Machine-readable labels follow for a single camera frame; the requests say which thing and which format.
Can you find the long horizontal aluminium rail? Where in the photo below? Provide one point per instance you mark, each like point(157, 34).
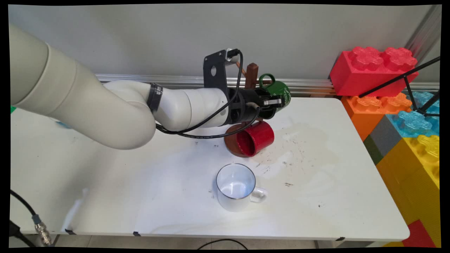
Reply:
point(309, 86)

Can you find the large light blue toy block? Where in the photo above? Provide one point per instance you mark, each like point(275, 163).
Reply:
point(411, 123)

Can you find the large yellow toy block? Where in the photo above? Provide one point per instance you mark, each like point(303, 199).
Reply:
point(411, 182)

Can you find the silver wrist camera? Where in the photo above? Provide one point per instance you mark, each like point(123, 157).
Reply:
point(232, 55)

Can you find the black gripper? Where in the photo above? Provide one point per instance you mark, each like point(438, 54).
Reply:
point(246, 105)

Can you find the large orange toy block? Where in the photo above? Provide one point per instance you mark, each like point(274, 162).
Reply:
point(362, 116)

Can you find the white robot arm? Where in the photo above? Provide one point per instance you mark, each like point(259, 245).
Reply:
point(88, 105)

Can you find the white enamel mug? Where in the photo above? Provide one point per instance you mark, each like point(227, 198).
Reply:
point(232, 202)

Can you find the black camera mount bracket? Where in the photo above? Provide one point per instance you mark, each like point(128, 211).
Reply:
point(214, 80)

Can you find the brown wooden mug tree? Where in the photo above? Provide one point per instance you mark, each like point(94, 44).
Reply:
point(251, 75)

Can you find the upright aluminium profile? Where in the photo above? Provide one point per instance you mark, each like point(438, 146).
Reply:
point(423, 31)

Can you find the red enamel mug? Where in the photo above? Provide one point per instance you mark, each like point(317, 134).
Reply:
point(260, 135)

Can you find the black tripod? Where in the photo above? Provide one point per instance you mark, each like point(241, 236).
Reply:
point(405, 75)

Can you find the green enamel mug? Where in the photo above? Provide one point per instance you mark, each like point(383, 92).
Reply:
point(281, 92)

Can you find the blue bowl white inside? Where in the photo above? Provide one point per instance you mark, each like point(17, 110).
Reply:
point(65, 125)

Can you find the large red toy block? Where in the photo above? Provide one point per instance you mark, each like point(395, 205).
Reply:
point(362, 77)

